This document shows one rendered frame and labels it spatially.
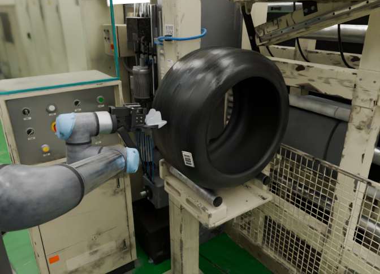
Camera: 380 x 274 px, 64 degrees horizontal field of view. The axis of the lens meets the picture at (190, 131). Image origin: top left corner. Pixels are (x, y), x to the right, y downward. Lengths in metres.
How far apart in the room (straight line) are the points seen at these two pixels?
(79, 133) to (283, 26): 0.96
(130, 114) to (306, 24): 0.79
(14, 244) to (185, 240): 1.40
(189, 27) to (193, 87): 0.41
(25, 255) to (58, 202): 2.01
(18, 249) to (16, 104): 1.36
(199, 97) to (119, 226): 1.16
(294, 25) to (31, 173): 1.14
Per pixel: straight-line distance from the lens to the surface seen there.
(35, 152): 1.66
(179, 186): 1.40
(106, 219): 1.90
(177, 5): 1.35
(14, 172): 0.59
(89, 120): 0.95
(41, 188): 0.58
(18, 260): 2.57
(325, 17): 1.32
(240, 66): 1.10
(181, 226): 1.74
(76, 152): 0.96
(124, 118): 1.01
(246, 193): 1.48
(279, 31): 1.45
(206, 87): 1.04
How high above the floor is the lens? 1.60
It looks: 22 degrees down
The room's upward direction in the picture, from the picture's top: straight up
